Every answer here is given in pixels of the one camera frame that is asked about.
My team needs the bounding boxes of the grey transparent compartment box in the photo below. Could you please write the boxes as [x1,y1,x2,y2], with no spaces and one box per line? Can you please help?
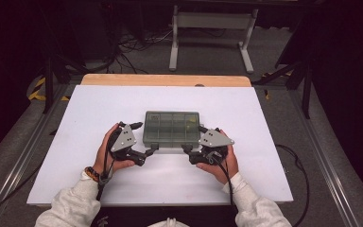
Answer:
[142,110,201,149]

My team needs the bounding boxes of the white table board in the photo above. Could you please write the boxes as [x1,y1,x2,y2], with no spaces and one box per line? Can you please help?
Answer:
[26,84,294,206]

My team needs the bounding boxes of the person's torso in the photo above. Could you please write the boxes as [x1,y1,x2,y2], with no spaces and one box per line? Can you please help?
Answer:
[147,217,191,227]

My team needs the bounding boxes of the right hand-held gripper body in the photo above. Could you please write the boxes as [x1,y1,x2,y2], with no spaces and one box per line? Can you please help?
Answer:
[188,128,235,166]

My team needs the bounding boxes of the yellow black floor tape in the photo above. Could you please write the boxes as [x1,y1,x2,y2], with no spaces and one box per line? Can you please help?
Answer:
[27,77,71,102]

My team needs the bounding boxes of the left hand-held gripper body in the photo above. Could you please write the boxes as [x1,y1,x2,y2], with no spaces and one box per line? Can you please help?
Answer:
[108,121,147,167]

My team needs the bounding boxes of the person's right hand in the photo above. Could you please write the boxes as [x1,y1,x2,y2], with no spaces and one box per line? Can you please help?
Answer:
[196,128,239,186]

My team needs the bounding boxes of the black metal stand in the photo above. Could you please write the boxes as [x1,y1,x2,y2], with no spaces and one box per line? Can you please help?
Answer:
[251,60,314,120]
[42,55,89,115]

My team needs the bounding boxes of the person's left hand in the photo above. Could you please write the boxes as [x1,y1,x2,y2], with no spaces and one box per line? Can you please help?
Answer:
[92,122,136,176]

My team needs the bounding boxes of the hand-held gripper cable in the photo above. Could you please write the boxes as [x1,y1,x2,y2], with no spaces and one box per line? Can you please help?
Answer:
[212,150,234,206]
[96,124,122,201]

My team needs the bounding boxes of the right hand-held gripper cable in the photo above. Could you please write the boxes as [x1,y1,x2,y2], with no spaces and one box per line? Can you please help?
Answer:
[212,150,234,206]

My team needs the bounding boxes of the yellow foam earplugs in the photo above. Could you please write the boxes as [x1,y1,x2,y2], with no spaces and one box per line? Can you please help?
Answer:
[184,116,199,131]

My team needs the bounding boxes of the black floor cable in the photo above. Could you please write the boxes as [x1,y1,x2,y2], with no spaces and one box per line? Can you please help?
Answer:
[275,144,310,227]

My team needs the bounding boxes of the white metal stand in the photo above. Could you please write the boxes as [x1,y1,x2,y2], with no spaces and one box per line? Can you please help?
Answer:
[168,5,259,75]

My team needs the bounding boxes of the beaded bracelet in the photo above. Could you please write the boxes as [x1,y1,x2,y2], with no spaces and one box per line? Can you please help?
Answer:
[84,166,101,183]

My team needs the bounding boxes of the aluminium floor rail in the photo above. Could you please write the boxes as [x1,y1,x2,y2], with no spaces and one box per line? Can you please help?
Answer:
[0,84,74,227]
[287,89,360,227]

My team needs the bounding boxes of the tangle of black cables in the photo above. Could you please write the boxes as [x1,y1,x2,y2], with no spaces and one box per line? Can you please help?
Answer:
[88,27,174,75]

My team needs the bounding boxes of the left hand-held gripper cable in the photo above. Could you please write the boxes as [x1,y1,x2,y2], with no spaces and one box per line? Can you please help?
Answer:
[96,124,122,201]

